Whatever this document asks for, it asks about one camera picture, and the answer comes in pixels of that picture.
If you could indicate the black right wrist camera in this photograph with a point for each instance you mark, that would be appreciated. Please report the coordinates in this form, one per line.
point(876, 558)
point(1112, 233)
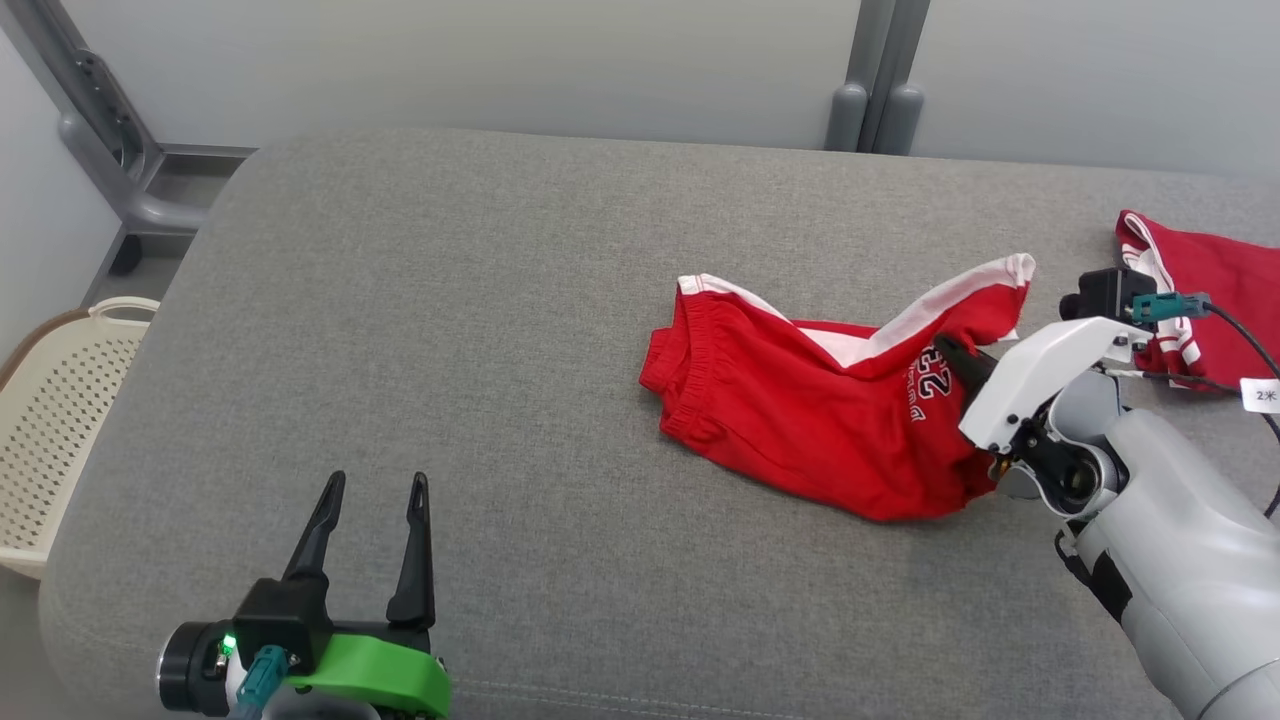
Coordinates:
point(1105, 290)

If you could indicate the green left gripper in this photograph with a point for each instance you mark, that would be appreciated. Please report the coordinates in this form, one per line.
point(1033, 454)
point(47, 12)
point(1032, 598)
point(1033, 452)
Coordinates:
point(380, 670)

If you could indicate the teal camera connector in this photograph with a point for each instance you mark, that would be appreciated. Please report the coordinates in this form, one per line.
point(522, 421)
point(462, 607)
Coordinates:
point(262, 680)
point(1170, 307)

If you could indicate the grey double partition post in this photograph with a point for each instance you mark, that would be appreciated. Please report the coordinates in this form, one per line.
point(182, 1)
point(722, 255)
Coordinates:
point(878, 80)

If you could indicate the teal right camera connector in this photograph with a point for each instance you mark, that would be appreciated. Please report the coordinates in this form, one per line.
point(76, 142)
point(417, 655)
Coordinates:
point(1170, 307)

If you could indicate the red basketball jersey white trim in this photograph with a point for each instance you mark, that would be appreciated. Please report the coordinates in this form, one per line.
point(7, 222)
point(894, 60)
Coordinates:
point(1220, 280)

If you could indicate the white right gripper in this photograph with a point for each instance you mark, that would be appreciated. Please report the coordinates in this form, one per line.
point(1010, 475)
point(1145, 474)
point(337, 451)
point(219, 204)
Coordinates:
point(1040, 370)

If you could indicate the red shorts white side stripe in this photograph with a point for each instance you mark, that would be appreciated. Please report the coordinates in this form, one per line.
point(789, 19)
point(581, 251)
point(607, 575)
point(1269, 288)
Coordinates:
point(800, 410)

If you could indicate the grey corner frame post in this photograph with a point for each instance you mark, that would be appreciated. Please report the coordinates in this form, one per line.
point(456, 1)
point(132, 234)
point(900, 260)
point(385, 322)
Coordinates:
point(95, 100)

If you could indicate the cream perforated laundry basket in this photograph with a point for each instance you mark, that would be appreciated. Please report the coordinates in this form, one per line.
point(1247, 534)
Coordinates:
point(60, 420)

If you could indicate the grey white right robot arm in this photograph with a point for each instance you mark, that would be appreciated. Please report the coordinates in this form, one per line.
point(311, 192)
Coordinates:
point(1180, 540)

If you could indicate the teal left camera connector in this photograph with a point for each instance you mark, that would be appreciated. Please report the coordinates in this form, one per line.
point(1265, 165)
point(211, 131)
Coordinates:
point(262, 680)

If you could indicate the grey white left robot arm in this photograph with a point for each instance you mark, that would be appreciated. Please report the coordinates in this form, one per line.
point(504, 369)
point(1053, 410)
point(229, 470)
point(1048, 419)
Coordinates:
point(320, 713)

